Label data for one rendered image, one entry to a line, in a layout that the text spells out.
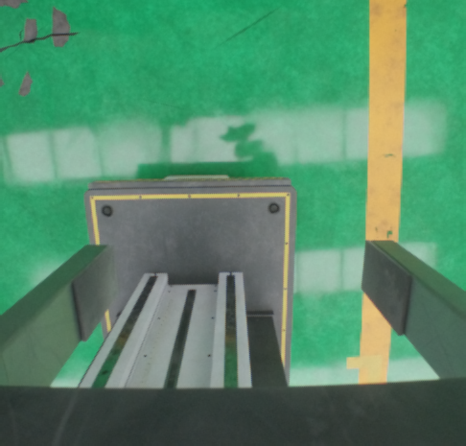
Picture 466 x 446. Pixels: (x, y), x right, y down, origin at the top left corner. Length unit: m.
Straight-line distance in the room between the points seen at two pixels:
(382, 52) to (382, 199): 0.59
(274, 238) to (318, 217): 0.40
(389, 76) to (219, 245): 0.95
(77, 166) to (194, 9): 0.78
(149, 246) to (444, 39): 1.39
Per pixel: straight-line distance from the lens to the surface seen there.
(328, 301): 1.65
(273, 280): 1.18
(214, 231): 1.11
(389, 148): 1.53
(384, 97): 1.52
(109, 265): 0.16
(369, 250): 0.17
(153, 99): 1.42
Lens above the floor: 1.38
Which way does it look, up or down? 76 degrees down
